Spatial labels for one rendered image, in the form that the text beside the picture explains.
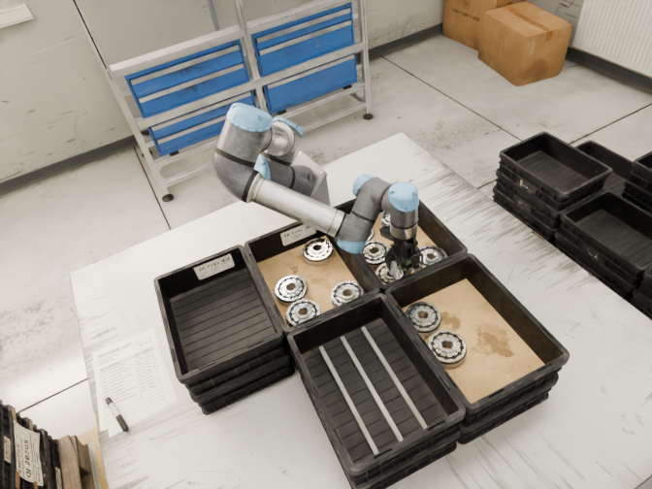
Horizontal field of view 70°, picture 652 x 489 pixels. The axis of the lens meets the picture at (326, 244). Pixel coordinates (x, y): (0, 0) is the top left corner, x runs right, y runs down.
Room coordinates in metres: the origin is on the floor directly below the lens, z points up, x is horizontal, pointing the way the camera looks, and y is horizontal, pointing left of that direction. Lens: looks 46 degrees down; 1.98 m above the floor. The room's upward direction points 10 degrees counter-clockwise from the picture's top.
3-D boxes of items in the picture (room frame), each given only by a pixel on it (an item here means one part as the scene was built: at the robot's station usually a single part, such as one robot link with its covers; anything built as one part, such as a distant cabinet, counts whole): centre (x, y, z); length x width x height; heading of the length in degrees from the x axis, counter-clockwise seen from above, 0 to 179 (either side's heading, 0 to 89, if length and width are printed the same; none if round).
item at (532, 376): (0.66, -0.34, 0.92); 0.40 x 0.30 x 0.02; 18
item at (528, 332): (0.66, -0.34, 0.87); 0.40 x 0.30 x 0.11; 18
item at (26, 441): (0.76, 1.18, 0.41); 0.31 x 0.02 x 0.16; 21
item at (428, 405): (0.57, -0.05, 0.87); 0.40 x 0.30 x 0.11; 18
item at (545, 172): (1.64, -1.10, 0.37); 0.40 x 0.30 x 0.45; 22
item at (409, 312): (0.75, -0.24, 0.86); 0.10 x 0.10 x 0.01
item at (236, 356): (0.86, 0.35, 0.92); 0.40 x 0.30 x 0.02; 18
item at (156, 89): (2.80, 0.64, 0.60); 0.72 x 0.03 x 0.56; 112
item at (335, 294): (0.87, -0.04, 0.86); 0.10 x 0.10 x 0.01
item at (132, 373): (0.81, 0.69, 0.70); 0.33 x 0.23 x 0.01; 22
